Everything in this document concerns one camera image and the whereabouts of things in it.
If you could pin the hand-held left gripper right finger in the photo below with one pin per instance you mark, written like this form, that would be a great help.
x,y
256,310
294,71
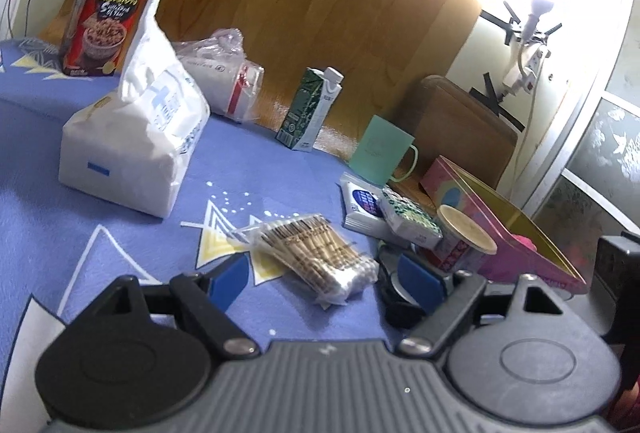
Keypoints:
x,y
417,282

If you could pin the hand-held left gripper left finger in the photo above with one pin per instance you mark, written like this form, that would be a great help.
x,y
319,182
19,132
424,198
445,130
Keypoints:
x,y
227,282

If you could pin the small green-printed tissue pack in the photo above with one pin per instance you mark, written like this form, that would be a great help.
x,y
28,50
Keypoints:
x,y
407,215

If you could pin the bag of cotton swabs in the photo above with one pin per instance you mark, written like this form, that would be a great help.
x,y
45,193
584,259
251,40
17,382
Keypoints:
x,y
310,253

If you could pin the pink tin box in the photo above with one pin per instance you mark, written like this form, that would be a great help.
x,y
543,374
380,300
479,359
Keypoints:
x,y
505,258

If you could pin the white and blue wipes pack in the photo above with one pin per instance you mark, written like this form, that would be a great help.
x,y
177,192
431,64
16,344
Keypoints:
x,y
362,203

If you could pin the pink plush toy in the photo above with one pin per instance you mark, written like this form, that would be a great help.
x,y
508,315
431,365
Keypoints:
x,y
525,244

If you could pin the black round object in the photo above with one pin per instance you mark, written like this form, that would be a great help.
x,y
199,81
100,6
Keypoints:
x,y
395,308

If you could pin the paper cup container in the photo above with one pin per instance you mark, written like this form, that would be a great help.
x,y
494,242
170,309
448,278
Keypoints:
x,y
460,243

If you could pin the teal plastic cup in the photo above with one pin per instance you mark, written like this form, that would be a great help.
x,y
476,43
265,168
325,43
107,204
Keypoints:
x,y
375,148

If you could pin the large white tissue bag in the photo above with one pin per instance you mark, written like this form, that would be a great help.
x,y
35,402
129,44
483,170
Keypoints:
x,y
125,138

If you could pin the green and white drink carton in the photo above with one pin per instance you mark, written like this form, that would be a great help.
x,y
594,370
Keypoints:
x,y
305,113

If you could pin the blue printed blanket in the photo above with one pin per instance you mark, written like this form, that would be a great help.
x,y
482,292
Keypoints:
x,y
50,223

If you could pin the black tape cross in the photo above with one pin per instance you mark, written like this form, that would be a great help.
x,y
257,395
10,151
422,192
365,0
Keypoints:
x,y
492,98

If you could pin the black box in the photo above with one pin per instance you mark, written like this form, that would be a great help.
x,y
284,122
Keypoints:
x,y
620,283

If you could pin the clear plastic bag of cups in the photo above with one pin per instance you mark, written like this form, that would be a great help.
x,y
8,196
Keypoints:
x,y
220,78

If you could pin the frosted glass sliding door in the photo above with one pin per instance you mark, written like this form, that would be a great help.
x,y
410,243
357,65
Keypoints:
x,y
600,153

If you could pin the white power strip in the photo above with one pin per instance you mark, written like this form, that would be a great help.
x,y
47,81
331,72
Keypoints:
x,y
530,63

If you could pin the black tape strips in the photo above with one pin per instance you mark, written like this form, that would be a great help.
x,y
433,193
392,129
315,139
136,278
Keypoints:
x,y
507,20

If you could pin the red cereal box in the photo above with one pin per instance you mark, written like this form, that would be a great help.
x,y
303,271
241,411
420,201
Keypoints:
x,y
105,13

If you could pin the white clip lamp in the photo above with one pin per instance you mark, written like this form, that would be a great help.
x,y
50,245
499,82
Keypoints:
x,y
540,8

